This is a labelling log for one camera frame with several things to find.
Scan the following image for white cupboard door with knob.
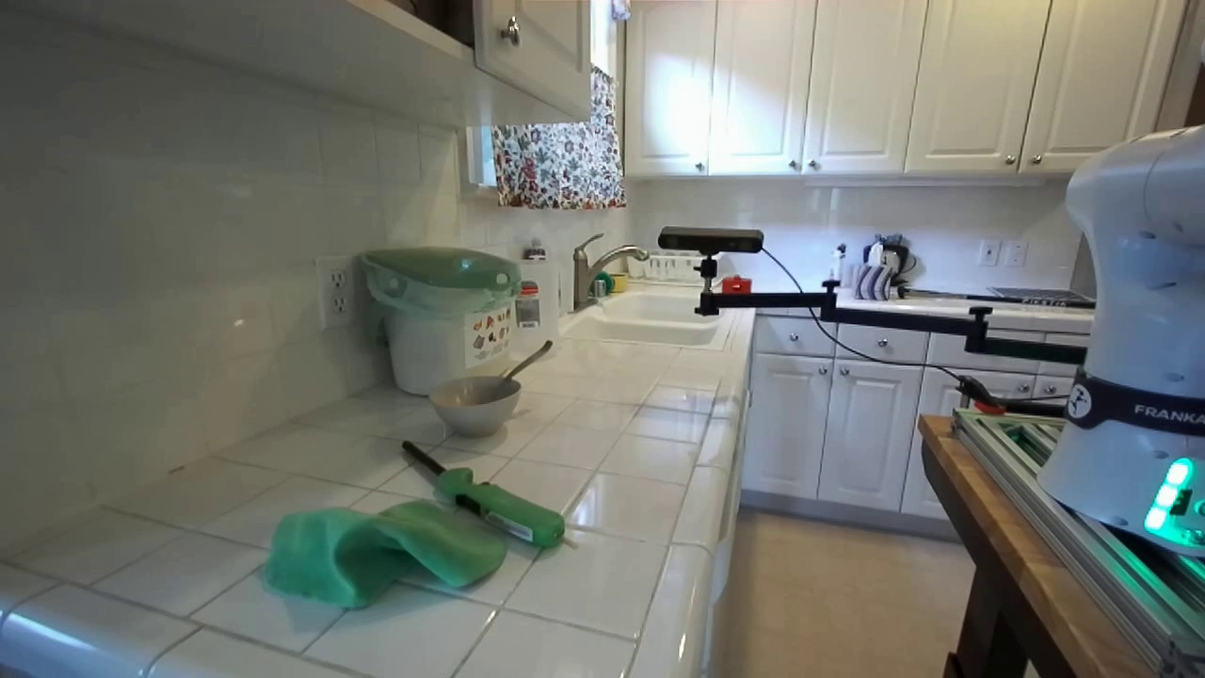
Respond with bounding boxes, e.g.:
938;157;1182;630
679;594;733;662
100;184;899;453
469;0;596;123

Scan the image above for white sink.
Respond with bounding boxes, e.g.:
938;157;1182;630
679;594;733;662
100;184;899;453
587;286;733;346

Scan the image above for chrome faucet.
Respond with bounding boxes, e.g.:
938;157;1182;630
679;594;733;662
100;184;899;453
570;230;650;314

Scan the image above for metal spoon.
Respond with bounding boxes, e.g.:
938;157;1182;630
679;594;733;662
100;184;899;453
498;336;559;387

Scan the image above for clear soap bottle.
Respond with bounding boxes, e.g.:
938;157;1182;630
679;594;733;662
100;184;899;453
515;238;554;333

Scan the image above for white bin green lid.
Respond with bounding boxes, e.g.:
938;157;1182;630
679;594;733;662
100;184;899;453
358;245;523;394

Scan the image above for green stick lighter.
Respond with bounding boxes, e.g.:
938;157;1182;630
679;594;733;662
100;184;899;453
400;436;570;552

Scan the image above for white counter base cabinet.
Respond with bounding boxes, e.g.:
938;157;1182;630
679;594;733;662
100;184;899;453
703;316;761;678

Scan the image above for white lower cabinets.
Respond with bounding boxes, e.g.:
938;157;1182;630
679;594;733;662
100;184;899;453
737;314;1097;525

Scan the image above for white cabinets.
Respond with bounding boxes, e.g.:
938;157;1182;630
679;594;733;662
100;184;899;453
623;0;1190;179
737;314;1097;525

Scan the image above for green cloth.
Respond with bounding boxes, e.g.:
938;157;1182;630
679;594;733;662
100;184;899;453
262;496;512;613

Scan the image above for white upper cabinets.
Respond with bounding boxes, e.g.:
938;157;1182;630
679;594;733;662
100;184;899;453
623;0;1190;179

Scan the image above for orange black clamp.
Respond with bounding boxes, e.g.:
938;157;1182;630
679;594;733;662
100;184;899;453
950;366;1075;422

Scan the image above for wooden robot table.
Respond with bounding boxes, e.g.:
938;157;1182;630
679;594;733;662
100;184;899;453
920;415;1160;678

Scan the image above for black stereo camera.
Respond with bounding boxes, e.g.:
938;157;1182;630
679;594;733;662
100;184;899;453
654;222;767;255

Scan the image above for black camera cable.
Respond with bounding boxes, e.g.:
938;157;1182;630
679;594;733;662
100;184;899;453
756;245;1009;405

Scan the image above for white wall outlet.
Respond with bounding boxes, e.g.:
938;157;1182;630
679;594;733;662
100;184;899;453
316;255;358;333

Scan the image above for white wall cupboard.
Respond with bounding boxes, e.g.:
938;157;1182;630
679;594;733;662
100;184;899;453
0;0;596;130

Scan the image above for aluminium rail frame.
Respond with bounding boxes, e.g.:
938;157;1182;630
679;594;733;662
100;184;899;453
950;403;1205;678

